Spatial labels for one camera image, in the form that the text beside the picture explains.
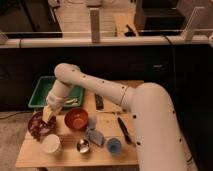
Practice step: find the blue plastic cup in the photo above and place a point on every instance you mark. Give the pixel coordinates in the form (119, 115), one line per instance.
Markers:
(114, 146)

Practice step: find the black knife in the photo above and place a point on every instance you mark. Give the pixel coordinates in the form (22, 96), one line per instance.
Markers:
(124, 130)

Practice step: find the orange bowl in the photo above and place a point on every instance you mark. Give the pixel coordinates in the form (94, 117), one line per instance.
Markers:
(76, 119)

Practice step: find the white horizontal rail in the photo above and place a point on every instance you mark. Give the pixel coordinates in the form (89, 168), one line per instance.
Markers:
(105, 41)

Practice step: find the dark grape bunch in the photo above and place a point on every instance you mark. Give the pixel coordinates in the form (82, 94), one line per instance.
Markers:
(39, 128)

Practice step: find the small metal cup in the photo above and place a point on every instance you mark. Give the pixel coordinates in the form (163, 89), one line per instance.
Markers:
(83, 146)

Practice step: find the white vertical post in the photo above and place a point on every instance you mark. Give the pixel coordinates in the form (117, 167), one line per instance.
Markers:
(95, 25)

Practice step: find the black box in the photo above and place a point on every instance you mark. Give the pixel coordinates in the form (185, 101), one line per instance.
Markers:
(158, 15)

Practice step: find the black rectangular block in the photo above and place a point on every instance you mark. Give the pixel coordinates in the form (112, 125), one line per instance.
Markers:
(99, 102)

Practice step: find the white paper cup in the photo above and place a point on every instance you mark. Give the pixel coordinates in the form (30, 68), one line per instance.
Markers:
(51, 144)

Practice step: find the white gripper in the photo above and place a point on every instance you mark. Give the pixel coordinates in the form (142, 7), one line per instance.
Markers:
(55, 99)

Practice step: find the angled white post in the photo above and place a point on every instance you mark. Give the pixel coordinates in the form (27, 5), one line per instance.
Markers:
(192, 23)

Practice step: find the purple bowl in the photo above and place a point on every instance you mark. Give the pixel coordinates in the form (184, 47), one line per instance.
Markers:
(33, 126)

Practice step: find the green plastic tray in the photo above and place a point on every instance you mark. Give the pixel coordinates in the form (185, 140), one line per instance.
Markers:
(44, 85)

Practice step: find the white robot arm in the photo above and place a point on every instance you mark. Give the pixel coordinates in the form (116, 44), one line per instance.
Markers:
(158, 138)

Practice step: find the grey blue cloth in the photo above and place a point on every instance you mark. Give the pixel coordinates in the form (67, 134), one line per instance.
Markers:
(92, 133)

